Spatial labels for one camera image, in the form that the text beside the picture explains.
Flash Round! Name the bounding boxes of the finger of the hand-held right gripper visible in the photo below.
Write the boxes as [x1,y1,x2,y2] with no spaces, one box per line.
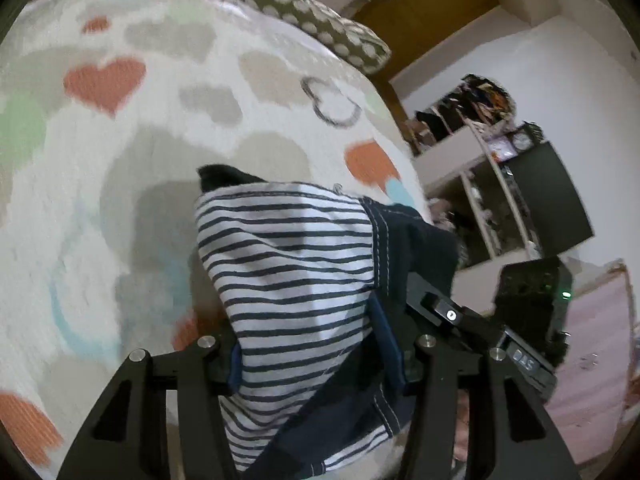
[406,273,504,350]

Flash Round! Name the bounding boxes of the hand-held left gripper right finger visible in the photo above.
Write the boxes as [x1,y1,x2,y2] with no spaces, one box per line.
[369,296,582,480]

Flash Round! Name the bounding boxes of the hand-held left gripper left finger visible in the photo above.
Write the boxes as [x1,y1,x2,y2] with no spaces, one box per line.
[55,335,244,480]

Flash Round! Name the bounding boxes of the navy striped pants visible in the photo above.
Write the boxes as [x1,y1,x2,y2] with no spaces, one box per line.
[192,164,462,477]

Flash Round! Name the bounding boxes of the black flat panel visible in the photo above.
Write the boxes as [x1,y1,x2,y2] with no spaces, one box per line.
[502,141,597,262]

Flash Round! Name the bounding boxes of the white shelf unit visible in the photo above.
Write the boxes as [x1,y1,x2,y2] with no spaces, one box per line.
[404,74,543,273]

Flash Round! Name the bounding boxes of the heart patterned quilted bedspread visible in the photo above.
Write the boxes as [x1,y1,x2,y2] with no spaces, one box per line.
[0,0,432,468]

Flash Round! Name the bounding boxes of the wooden door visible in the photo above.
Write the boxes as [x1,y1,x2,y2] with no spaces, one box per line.
[347,0,502,92]

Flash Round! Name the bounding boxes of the olive dotted bolster pillow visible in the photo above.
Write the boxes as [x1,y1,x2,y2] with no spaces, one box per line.
[239,0,392,75]

